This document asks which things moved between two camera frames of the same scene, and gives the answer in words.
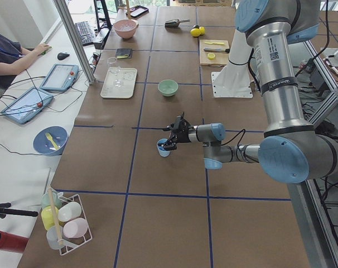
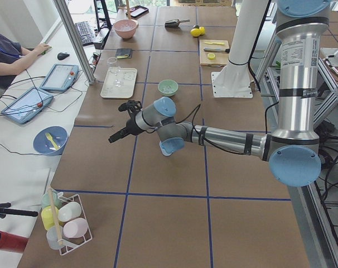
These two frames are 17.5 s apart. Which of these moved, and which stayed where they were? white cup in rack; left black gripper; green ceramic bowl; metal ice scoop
Moved: left black gripper
Stayed: green ceramic bowl; metal ice scoop; white cup in rack
